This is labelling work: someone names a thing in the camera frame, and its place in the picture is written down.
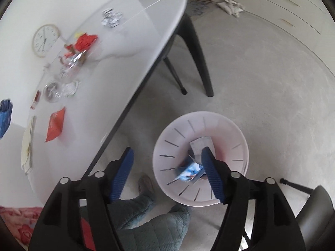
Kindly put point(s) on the white drawer cabinet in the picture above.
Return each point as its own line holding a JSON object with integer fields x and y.
{"x": 295, "y": 7}

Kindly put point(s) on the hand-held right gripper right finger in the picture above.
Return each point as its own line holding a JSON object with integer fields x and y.
{"x": 212, "y": 177}

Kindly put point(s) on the small red packet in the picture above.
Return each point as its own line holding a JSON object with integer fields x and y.
{"x": 36, "y": 99}

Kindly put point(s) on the crumpled clear plastic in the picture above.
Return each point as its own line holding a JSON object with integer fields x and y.
{"x": 67, "y": 70}
{"x": 71, "y": 87}

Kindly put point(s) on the red crumpled paper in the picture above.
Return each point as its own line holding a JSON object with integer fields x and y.
{"x": 85, "y": 41}

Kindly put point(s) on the brown and yellow snack packet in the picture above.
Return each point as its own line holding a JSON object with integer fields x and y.
{"x": 78, "y": 57}

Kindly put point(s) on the red floral blanket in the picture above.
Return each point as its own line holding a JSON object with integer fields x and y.
{"x": 15, "y": 224}

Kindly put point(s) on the red white candy wrapper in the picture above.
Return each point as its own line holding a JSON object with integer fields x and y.
{"x": 69, "y": 48}

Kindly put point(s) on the flat red packet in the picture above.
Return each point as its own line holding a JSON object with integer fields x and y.
{"x": 55, "y": 124}

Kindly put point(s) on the stack of white papers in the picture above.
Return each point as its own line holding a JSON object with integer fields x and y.
{"x": 27, "y": 146}

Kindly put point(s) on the white cloth on floor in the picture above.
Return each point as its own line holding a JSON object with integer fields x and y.
{"x": 231, "y": 6}

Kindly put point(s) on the round wall clock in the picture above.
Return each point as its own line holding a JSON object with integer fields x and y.
{"x": 45, "y": 40}

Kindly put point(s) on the clear glass jar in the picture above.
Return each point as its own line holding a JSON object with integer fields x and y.
{"x": 53, "y": 92}

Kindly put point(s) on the person's quilted green trousers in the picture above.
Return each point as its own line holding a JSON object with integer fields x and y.
{"x": 162, "y": 227}

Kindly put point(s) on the person's grey slipper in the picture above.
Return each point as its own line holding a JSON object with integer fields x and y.
{"x": 145, "y": 185}

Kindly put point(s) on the blue cloth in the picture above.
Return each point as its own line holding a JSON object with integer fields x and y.
{"x": 5, "y": 117}

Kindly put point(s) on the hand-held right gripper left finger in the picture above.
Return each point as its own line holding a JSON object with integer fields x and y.
{"x": 121, "y": 175}

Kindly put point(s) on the dark grey chair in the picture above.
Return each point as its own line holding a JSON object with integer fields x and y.
{"x": 316, "y": 214}

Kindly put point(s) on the crumpled silver foil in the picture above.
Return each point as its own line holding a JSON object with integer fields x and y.
{"x": 112, "y": 17}

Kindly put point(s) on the white paper sheet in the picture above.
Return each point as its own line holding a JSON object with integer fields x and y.
{"x": 200, "y": 143}

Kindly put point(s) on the white round trash bin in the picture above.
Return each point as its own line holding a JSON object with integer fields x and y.
{"x": 178, "y": 136}

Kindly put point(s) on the white paper on wall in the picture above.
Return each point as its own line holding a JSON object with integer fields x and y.
{"x": 59, "y": 47}

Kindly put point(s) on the blue snack wrapper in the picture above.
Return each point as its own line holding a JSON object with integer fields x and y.
{"x": 189, "y": 174}

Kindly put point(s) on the black table leg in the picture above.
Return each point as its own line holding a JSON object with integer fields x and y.
{"x": 196, "y": 55}

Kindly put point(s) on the small yellow wrapper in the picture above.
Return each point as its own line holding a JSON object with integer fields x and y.
{"x": 79, "y": 34}

